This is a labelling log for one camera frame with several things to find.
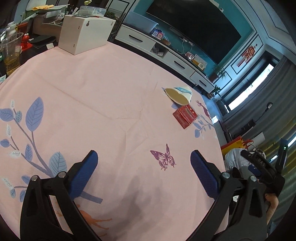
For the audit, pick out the black television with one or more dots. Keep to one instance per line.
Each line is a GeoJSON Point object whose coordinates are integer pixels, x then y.
{"type": "Point", "coordinates": [201, 22]}

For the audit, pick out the small potted plant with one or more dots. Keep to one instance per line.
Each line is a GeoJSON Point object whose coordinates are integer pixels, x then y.
{"type": "Point", "coordinates": [214, 92]}

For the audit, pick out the potted plant by cabinet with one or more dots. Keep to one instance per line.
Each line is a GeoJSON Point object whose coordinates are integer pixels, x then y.
{"type": "Point", "coordinates": [218, 72]}

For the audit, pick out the clear plastic storage bin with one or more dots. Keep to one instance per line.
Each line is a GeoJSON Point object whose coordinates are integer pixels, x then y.
{"type": "Point", "coordinates": [140, 22]}

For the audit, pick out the clear plastic cup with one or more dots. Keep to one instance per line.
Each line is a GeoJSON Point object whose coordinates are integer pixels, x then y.
{"type": "Point", "coordinates": [11, 50]}

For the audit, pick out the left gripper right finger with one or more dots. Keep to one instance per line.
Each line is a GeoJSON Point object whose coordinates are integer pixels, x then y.
{"type": "Point", "coordinates": [238, 211]}

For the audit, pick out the red cigarette pack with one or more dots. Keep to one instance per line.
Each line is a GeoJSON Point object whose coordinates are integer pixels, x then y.
{"type": "Point", "coordinates": [185, 115]}

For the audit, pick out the grey curtain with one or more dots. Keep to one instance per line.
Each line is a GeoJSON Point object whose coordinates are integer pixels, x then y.
{"type": "Point", "coordinates": [271, 106]}

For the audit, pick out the white wooden box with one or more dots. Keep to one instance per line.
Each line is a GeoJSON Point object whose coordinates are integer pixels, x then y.
{"type": "Point", "coordinates": [80, 34]}

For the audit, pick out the white paper cup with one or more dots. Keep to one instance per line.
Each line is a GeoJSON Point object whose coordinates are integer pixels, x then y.
{"type": "Point", "coordinates": [179, 95]}

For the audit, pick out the pink printed tablecloth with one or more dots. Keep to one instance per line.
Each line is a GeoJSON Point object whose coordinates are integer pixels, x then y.
{"type": "Point", "coordinates": [57, 107]}

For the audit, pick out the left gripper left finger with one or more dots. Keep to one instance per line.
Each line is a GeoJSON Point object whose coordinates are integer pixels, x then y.
{"type": "Point", "coordinates": [49, 211]}

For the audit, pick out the person's right hand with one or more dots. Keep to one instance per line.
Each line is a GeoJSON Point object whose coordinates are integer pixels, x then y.
{"type": "Point", "coordinates": [273, 204]}

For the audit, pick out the white TV cabinet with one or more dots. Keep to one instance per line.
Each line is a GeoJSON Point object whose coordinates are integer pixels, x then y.
{"type": "Point", "coordinates": [164, 54]}

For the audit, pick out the white plastic bag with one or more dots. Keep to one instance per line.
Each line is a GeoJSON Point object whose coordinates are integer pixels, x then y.
{"type": "Point", "coordinates": [234, 159]}

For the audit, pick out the orange shopping bag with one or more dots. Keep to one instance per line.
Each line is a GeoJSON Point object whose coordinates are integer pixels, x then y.
{"type": "Point", "coordinates": [236, 143]}

